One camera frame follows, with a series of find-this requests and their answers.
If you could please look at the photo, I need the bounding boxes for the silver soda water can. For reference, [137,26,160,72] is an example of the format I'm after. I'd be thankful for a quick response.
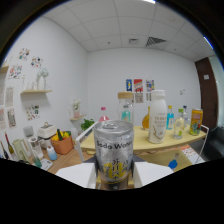
[93,119,135,185]

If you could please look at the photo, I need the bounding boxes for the blue liquid glass bottle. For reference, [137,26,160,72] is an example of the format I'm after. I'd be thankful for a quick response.
[167,153,181,171]

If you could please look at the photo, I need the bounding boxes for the orange basket with fruit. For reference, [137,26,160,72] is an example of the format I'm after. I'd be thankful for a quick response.
[50,129,75,155]

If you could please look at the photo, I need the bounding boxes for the small blue white container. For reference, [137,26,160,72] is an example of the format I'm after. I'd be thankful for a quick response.
[46,145,58,161]

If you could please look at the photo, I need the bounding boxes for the orange printed paper sheet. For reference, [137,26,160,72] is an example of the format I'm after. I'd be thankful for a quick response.
[179,143,198,161]

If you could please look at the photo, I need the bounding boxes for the glass coffee press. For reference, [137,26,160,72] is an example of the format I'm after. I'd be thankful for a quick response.
[28,136,45,160]

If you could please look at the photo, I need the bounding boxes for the green potted plant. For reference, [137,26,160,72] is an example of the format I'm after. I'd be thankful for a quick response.
[80,118,96,132]

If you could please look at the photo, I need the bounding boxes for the amber liquid bottle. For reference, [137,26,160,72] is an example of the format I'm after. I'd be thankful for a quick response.
[141,106,151,131]

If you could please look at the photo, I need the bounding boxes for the clear bottle with green cap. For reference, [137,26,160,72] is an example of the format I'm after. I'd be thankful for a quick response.
[173,107,186,140]

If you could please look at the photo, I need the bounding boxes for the small light blue bottle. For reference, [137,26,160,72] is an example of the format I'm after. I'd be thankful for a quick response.
[165,105,175,131]

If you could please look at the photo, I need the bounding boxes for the large white bottle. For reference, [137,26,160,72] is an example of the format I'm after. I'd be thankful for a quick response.
[147,89,168,144]

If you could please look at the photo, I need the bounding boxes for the teal liquid bottle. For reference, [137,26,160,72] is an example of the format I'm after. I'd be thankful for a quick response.
[121,104,132,123]

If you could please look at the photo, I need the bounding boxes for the pink bottle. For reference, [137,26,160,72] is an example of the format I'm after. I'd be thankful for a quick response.
[98,106,110,123]

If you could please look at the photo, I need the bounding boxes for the clear glass pitcher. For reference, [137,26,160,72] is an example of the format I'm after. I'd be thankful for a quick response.
[12,138,28,163]

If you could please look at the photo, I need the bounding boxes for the clear bottle with black cap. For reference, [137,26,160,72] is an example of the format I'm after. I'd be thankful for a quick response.
[182,105,190,130]

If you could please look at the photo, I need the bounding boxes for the small vase with white flowers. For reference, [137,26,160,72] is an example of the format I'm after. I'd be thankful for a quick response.
[71,98,83,118]

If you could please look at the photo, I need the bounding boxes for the yellow orange drink can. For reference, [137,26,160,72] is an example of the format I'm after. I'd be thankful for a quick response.
[189,108,204,137]

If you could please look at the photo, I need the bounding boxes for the black chair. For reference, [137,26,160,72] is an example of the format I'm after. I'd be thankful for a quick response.
[203,128,224,158]

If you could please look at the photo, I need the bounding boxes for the dark wine bottle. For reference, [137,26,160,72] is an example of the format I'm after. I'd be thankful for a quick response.
[3,132,18,161]

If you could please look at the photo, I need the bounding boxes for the tall glass jar wooden lid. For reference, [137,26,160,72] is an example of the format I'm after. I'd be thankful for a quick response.
[117,91,135,126]

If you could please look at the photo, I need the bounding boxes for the brown door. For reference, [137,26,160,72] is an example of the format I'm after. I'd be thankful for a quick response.
[194,56,218,132]

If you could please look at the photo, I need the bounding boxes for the ceiling air vent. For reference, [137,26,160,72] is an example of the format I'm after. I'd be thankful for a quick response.
[145,36,168,47]

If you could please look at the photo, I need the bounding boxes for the white frame wooden shelf rack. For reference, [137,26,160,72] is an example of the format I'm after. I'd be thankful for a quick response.
[74,121,210,165]

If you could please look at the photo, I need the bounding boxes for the small wooden wall shelf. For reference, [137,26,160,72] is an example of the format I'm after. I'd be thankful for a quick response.
[69,114,87,122]

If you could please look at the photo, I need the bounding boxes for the multicolour wall poster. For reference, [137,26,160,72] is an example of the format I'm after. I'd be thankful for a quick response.
[145,79,155,93]

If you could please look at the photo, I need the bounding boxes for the red wall poster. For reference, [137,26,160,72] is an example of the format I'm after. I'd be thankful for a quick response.
[133,78,144,93]

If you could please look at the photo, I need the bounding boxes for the blue wall poster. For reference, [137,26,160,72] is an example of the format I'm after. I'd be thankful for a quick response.
[125,78,133,93]

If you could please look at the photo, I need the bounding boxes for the long wooden wall shelf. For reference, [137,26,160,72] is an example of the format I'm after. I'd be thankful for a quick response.
[19,88,53,96]

